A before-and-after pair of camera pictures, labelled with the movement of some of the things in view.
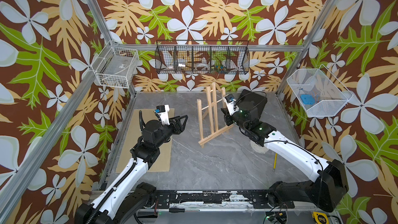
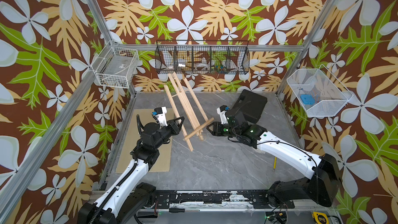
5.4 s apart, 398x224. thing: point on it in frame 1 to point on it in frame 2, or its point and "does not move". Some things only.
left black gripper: x=178 y=128 does not move
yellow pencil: x=275 y=162 does not move
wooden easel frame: x=211 y=118 to x=176 y=81
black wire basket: x=202 y=57 does not move
